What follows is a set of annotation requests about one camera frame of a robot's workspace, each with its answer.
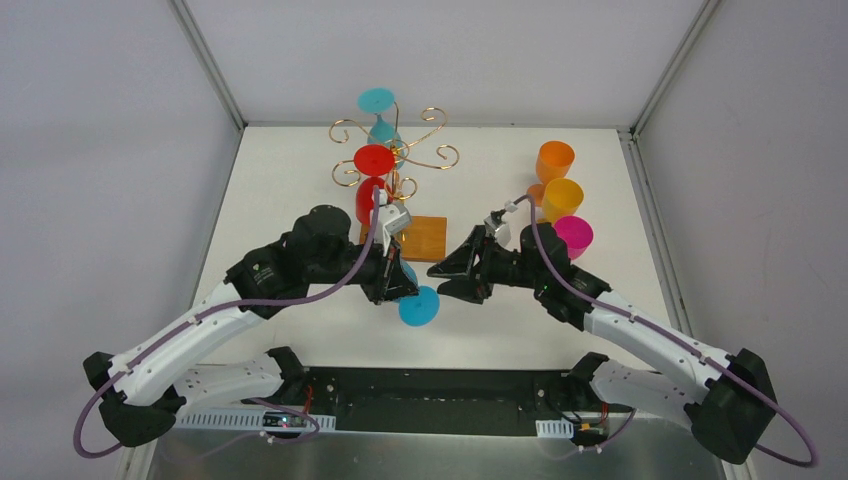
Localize blue wine glass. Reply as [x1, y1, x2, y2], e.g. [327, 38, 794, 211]
[397, 261, 440, 327]

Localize magenta wine glass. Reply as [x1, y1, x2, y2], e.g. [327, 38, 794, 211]
[553, 215, 594, 260]

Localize yellow wine glass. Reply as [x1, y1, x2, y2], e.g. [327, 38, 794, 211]
[534, 178, 585, 223]

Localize red wine glass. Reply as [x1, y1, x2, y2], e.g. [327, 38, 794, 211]
[353, 144, 395, 226]

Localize orange wine glass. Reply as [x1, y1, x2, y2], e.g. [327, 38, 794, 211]
[527, 140, 576, 207]

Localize teal wine glass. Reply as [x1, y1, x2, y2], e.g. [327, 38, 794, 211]
[357, 87, 402, 149]

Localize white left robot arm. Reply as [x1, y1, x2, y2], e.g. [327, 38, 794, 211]
[83, 204, 419, 447]

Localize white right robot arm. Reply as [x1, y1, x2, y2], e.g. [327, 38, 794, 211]
[427, 223, 776, 464]

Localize wooden rack base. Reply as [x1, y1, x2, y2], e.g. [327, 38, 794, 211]
[394, 216, 448, 263]

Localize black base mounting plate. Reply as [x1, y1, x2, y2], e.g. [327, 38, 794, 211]
[268, 367, 605, 437]

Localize left controller board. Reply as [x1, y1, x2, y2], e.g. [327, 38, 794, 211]
[263, 411, 311, 430]

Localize controller board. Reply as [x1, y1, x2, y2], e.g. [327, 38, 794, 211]
[572, 424, 609, 447]
[263, 411, 311, 430]

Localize right controller board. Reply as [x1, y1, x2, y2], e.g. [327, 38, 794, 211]
[572, 424, 609, 447]

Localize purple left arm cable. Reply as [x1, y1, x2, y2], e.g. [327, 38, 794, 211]
[72, 185, 382, 460]

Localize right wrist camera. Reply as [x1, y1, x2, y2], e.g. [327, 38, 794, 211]
[483, 201, 518, 247]

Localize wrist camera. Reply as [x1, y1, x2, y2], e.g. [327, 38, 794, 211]
[375, 202, 412, 256]
[483, 201, 518, 247]

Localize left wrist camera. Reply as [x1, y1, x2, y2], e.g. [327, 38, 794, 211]
[375, 202, 412, 256]

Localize gold wire rack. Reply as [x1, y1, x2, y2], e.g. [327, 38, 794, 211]
[327, 102, 461, 203]

